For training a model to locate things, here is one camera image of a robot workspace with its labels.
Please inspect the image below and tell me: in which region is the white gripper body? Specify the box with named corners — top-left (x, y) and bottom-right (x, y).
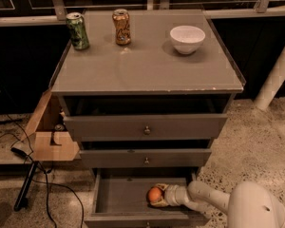
top-left (164, 184), bottom-right (189, 206)

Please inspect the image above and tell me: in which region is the orange fruit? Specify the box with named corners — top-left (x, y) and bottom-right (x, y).
top-left (147, 187), bottom-right (162, 202)

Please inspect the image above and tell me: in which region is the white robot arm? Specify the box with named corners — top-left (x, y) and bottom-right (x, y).
top-left (147, 180), bottom-right (285, 228)

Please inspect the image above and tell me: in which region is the grey bottom drawer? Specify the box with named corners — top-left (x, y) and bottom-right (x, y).
top-left (85, 167), bottom-right (208, 228)

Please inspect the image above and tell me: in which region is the grey drawer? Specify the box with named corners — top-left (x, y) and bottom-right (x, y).
top-left (85, 167), bottom-right (208, 228)
top-left (59, 94), bottom-right (231, 142)
top-left (80, 140), bottom-right (211, 168)

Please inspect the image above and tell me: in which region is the grey drawer cabinet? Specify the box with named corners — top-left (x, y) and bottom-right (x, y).
top-left (48, 9), bottom-right (247, 228)

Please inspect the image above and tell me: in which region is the grey middle drawer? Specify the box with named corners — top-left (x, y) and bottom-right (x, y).
top-left (80, 140), bottom-right (211, 168)

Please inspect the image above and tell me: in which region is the grey top drawer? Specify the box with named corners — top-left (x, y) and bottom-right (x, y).
top-left (59, 94), bottom-right (231, 142)

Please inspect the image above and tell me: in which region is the cardboard box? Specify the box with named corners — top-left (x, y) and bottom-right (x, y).
top-left (21, 89), bottom-right (79, 162)

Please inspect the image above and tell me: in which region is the black table leg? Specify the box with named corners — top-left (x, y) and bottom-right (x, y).
top-left (13, 161), bottom-right (38, 212)

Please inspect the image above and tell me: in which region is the white ceramic bowl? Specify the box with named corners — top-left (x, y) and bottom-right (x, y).
top-left (170, 26), bottom-right (205, 55)

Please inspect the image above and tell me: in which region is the white angled pole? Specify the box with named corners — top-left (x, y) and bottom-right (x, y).
top-left (254, 46), bottom-right (285, 110)

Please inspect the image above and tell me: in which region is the orange soda can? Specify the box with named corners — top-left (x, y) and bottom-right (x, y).
top-left (112, 9), bottom-right (131, 46)

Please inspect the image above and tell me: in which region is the green soda can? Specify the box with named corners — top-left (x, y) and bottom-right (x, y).
top-left (66, 12), bottom-right (89, 50)

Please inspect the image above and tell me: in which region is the metal window railing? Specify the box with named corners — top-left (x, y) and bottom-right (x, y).
top-left (0, 0), bottom-right (285, 29)

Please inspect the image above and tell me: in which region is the black cable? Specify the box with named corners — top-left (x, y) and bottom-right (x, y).
top-left (0, 113), bottom-right (86, 228)

